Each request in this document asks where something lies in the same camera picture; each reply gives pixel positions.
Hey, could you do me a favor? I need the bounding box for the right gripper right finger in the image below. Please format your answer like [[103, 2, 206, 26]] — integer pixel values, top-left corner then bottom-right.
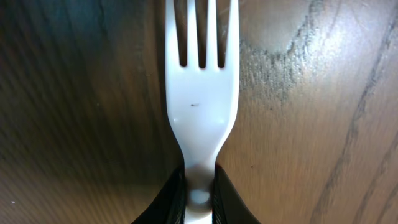
[[212, 164, 260, 224]]

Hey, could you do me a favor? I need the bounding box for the white plastic fork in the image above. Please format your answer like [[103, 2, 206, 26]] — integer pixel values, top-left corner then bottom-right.
[[165, 0, 239, 223]]

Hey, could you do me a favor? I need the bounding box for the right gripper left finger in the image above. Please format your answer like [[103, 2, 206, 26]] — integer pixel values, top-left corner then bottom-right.
[[131, 166, 186, 224]]

